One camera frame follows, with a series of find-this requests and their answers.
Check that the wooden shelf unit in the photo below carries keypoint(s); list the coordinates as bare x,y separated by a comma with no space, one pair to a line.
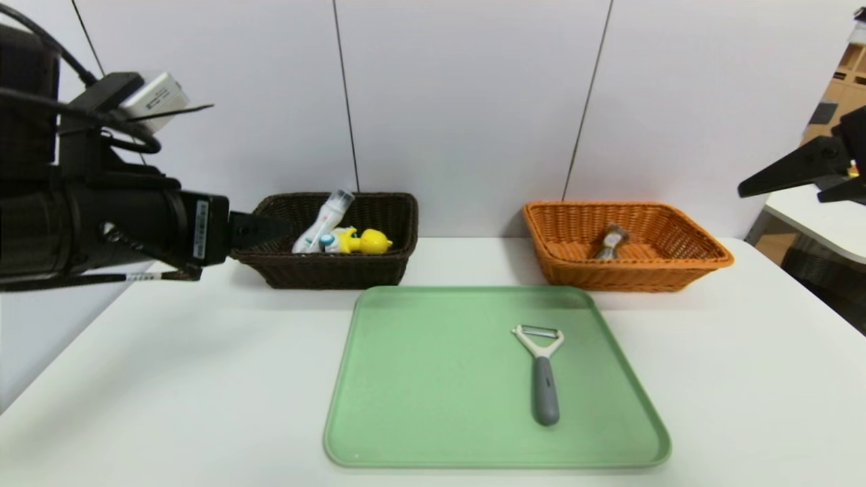
839,88

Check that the orange wicker basket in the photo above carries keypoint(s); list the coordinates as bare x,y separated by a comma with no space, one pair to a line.
663,250

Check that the small black box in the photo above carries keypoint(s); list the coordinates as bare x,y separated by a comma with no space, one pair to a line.
822,113

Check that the green plastic tray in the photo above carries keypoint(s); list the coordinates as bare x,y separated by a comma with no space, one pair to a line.
440,406

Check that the frosted clear plastic bottle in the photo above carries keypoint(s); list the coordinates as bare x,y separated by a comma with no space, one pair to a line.
325,220

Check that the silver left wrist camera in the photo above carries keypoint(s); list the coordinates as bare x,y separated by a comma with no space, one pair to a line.
155,98

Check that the dark brown wicker basket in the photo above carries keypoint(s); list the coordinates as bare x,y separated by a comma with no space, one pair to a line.
379,270

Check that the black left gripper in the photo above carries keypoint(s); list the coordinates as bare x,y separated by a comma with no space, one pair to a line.
208,229

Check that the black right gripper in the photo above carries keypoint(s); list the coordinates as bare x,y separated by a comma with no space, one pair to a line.
833,157

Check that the white side table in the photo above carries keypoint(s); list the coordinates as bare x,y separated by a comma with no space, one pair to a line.
812,226

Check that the chocolate candy pack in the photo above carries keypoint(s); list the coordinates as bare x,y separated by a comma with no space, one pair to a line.
611,240

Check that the yellow duck toy car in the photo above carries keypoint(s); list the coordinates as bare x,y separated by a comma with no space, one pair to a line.
372,241

